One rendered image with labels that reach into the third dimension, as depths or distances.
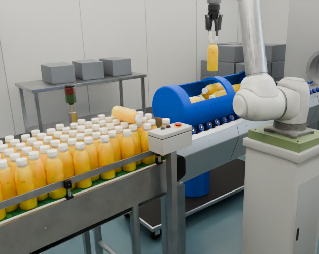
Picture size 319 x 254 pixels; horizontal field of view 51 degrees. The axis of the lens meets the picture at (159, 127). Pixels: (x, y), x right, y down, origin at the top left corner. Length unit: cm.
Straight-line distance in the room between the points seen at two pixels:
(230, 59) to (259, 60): 402
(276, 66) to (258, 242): 413
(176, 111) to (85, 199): 75
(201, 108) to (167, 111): 20
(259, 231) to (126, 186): 77
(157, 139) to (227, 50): 423
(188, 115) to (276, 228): 74
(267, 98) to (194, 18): 506
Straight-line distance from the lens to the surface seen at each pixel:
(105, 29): 547
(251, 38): 165
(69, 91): 199
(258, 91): 158
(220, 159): 234
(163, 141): 154
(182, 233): 228
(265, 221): 191
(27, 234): 146
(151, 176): 170
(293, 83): 171
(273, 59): 572
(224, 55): 574
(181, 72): 641
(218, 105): 211
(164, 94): 199
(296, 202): 177
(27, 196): 142
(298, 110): 172
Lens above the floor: 159
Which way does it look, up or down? 17 degrees down
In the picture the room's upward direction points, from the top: 2 degrees counter-clockwise
